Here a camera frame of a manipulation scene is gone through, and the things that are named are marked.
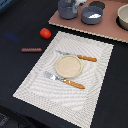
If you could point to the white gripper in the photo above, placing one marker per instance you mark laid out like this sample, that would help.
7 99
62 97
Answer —
75 3

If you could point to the red toy tomato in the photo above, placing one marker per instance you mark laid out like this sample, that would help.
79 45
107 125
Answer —
45 33

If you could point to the brown toy sausage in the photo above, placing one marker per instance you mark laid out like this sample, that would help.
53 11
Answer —
31 50

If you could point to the grey frying pan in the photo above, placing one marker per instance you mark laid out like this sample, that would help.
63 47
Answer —
87 11

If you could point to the tall grey pot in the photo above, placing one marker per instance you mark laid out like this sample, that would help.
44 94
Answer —
67 9

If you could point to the black round lid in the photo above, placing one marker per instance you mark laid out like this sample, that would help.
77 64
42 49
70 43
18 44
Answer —
97 4

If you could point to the brown cork mat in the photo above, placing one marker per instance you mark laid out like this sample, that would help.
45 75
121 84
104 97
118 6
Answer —
107 28

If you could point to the cream bowl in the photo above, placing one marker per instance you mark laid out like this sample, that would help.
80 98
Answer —
123 16

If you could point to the beige round plate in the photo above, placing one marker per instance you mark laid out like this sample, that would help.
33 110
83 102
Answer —
68 66

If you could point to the woven grey placemat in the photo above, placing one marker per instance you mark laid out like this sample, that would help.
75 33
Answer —
74 105

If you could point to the knife with wooden handle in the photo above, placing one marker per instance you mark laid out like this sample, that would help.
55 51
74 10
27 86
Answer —
79 56

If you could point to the fork with wooden handle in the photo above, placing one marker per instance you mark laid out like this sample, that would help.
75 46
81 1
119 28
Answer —
69 82

